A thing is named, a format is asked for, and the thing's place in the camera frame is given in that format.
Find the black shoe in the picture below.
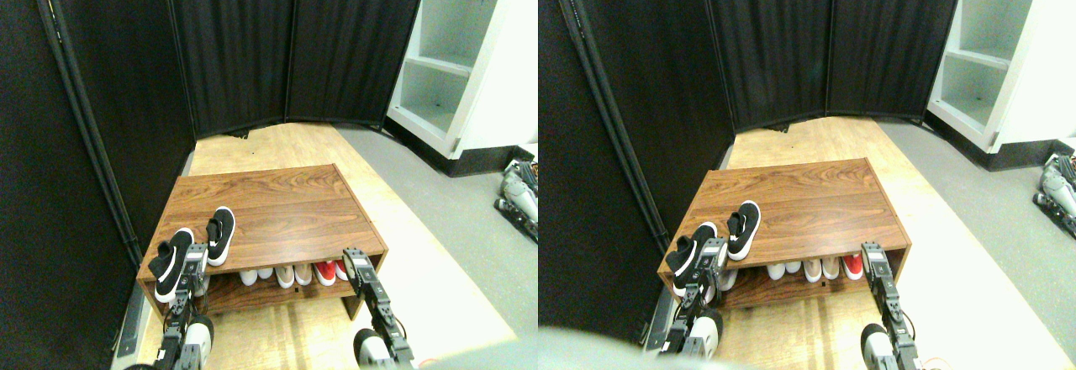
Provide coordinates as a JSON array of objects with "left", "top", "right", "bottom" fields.
[
  {"left": 206, "top": 207, "right": 236, "bottom": 267},
  {"left": 664, "top": 222, "right": 718, "bottom": 297},
  {"left": 727, "top": 200, "right": 762, "bottom": 261},
  {"left": 149, "top": 228, "right": 196, "bottom": 304}
]

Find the brown shoe rack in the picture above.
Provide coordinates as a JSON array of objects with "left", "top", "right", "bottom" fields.
[
  {"left": 657, "top": 158, "right": 912, "bottom": 312},
  {"left": 136, "top": 164, "right": 389, "bottom": 322}
]

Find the black curtain stand pole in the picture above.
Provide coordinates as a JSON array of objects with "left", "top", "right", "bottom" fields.
[
  {"left": 28, "top": 0, "right": 142, "bottom": 268},
  {"left": 545, "top": 0, "right": 673, "bottom": 249}
]

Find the white shelf unit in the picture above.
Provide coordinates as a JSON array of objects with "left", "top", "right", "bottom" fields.
[
  {"left": 385, "top": 0, "right": 538, "bottom": 162},
  {"left": 925, "top": 0, "right": 1076, "bottom": 154}
]

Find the grey machine with cables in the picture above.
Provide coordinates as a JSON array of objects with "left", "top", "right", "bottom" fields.
[
  {"left": 494, "top": 158, "right": 538, "bottom": 245},
  {"left": 1032, "top": 153, "right": 1076, "bottom": 241}
]

